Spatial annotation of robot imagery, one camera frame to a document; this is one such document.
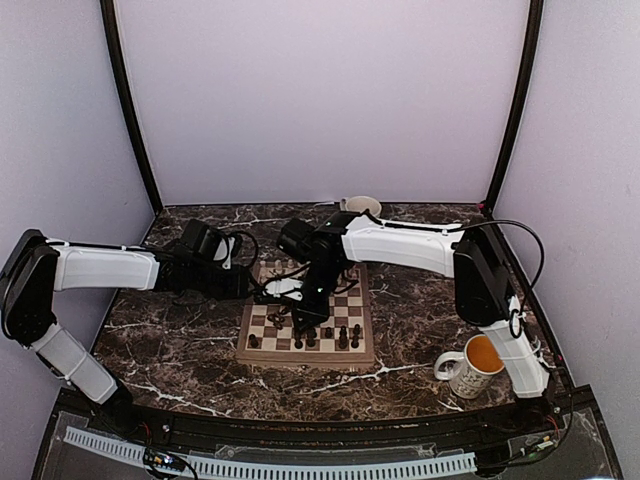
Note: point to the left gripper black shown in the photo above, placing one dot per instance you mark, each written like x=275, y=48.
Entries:
x=237, y=288

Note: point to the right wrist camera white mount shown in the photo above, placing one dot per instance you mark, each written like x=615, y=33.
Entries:
x=285, y=288

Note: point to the right black frame post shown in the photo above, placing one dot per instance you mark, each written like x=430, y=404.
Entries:
x=529, y=49

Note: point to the left black frame post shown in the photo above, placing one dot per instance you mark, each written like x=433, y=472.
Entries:
x=121, y=80

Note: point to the white mug yellow inside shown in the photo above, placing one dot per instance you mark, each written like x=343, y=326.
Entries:
x=469, y=372

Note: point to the white cable duct strip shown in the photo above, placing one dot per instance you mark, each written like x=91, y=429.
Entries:
x=252, y=463

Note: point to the wooden chess board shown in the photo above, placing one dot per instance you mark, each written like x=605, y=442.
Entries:
x=349, y=305

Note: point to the seashell pattern mug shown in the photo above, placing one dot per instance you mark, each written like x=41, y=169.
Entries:
x=359, y=204

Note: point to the black frame post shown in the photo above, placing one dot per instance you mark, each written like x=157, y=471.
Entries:
x=529, y=49
x=121, y=80

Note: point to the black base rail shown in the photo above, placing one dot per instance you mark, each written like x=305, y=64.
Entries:
x=338, y=412

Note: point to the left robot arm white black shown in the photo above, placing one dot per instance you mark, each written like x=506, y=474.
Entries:
x=55, y=293

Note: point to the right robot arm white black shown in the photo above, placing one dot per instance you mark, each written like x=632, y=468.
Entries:
x=484, y=294

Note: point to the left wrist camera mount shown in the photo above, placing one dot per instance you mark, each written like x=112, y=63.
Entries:
x=224, y=253

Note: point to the dark tall piece back row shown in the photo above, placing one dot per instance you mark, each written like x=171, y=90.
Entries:
x=343, y=339

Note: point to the pile of dark chess pieces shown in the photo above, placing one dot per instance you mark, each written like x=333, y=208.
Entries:
x=280, y=319

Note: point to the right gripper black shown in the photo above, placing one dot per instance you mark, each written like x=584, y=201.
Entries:
x=316, y=313

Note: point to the white chess pieces row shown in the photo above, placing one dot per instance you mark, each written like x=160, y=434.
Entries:
x=275, y=268

